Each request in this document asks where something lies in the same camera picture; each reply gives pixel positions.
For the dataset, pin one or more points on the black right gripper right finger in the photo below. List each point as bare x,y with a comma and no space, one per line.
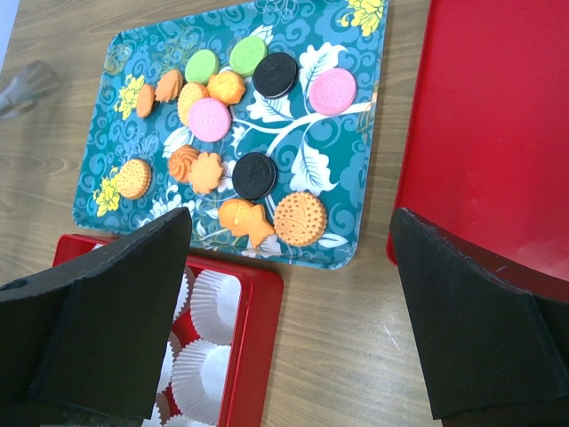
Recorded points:
491,334

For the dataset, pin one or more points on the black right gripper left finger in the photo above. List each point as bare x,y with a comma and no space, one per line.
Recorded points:
87,339

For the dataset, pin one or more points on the pink sandwich cookie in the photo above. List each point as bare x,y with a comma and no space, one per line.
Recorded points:
333,92
209,120

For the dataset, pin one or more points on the orange plain oval cookie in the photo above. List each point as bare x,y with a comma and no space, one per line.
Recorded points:
145,101

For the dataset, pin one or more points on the orange swirl cookie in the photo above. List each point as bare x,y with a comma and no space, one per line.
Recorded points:
169,86
180,162

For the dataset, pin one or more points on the metal tongs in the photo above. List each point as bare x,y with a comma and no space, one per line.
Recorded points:
34,82

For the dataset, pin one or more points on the orange round embossed cookie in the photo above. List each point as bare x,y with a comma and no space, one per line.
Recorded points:
227,87

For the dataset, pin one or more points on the white paper cup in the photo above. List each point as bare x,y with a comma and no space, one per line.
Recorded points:
184,421
172,349
213,306
198,379
186,286

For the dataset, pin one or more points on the red cookie box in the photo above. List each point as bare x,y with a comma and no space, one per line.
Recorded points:
251,348

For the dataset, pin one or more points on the orange dotted sandwich cookie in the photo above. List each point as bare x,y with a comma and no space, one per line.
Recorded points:
134,178

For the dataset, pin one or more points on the orange fish cookie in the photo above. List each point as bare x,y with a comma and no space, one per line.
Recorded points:
243,218

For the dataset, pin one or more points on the red box lid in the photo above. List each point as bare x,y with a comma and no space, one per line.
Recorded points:
486,155

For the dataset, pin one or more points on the orange flower cookie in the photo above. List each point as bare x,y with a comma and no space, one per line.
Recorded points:
205,173

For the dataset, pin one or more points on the large orange dotted cookie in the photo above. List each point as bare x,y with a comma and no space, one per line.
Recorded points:
300,219

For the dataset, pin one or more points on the black sandwich cookie lower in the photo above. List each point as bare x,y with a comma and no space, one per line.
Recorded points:
254,176

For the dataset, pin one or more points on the black sandwich cookie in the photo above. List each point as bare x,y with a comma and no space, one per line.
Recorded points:
254,176
276,75

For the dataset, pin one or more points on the teal floral tray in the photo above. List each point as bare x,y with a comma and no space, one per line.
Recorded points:
327,156

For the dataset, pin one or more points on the green cookie left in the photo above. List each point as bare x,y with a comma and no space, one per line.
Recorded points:
201,66

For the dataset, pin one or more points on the green cookie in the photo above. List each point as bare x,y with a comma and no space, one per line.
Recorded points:
201,66
247,54

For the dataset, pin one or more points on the black sandwich cookie upper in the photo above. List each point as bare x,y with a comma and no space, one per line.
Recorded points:
276,75

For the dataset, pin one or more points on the green cookie right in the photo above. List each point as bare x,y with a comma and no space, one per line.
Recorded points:
247,54

